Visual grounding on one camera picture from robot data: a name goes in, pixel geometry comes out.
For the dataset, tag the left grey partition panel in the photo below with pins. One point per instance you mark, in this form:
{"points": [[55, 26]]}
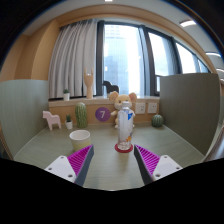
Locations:
{"points": [[22, 103]]}

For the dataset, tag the black horse figurine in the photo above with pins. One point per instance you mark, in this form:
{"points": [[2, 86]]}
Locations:
{"points": [[110, 88]]}

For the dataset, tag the right white wall socket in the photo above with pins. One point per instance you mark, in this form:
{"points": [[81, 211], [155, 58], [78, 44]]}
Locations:
{"points": [[152, 108]]}

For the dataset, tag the grey curtain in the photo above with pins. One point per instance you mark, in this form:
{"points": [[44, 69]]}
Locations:
{"points": [[74, 51]]}

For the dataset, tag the wooden hand model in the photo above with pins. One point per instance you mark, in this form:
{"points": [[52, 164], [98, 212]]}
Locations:
{"points": [[88, 80]]}

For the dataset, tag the small potted plant on table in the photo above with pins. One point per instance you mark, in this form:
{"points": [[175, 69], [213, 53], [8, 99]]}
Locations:
{"points": [[68, 122]]}

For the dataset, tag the wooden ledge shelf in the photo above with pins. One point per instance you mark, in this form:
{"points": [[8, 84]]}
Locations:
{"points": [[63, 108]]}

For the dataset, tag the round green ceramic cactus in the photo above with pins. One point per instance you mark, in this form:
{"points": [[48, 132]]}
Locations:
{"points": [[157, 120]]}

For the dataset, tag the white wall socket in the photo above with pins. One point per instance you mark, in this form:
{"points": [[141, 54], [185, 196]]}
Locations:
{"points": [[152, 108], [140, 108]]}

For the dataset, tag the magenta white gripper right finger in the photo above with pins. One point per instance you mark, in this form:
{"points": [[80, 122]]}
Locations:
{"points": [[152, 166]]}

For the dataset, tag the small potted plant on ledge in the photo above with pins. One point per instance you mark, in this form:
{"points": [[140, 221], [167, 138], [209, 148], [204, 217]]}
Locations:
{"points": [[66, 95]]}

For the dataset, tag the clear plastic water bottle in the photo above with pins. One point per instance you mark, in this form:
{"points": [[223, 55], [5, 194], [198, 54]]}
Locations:
{"points": [[125, 127]]}

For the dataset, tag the right grey partition panel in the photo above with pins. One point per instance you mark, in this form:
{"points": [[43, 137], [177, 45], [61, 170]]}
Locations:
{"points": [[190, 106]]}

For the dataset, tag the purple number seven disc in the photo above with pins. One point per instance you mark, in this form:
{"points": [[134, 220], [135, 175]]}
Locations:
{"points": [[102, 114]]}

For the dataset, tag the plush mouse toy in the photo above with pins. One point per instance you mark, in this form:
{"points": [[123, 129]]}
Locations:
{"points": [[118, 100]]}

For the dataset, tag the left white wall socket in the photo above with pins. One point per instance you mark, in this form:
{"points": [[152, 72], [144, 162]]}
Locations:
{"points": [[140, 108]]}

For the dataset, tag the pink wooden horse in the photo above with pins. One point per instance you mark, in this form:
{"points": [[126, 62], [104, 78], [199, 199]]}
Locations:
{"points": [[51, 119]]}

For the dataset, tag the red round coaster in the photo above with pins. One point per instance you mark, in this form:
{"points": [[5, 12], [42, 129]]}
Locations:
{"points": [[123, 151]]}

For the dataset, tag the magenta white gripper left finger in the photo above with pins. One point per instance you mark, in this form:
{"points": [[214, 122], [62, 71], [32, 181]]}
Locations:
{"points": [[73, 168]]}

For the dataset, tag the tall green ceramic cactus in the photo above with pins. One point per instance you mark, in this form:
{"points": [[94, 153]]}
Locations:
{"points": [[81, 115]]}

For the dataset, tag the grey partition panel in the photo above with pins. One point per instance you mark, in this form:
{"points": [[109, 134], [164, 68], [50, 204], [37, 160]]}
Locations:
{"points": [[22, 103], [190, 106]]}

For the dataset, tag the cream yellow cup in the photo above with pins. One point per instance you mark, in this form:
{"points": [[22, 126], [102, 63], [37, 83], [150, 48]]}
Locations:
{"points": [[80, 139]]}

